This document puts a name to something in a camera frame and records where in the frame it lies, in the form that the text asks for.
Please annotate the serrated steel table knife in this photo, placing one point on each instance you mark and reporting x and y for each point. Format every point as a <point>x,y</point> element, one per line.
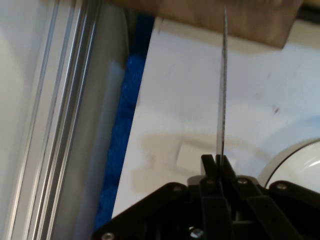
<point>222,100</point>

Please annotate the aluminium wall rail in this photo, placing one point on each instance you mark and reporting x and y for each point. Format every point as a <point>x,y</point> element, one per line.
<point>62,87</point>

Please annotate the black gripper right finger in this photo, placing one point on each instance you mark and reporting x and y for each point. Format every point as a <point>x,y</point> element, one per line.
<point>280,212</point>

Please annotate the white plate with black rim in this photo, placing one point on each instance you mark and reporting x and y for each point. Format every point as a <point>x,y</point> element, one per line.
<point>300,165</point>

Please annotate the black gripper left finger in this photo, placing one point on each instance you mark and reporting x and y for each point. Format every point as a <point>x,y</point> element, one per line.
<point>150,212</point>

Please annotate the blue foam block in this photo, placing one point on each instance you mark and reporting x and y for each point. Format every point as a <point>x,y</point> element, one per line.
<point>125,105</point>

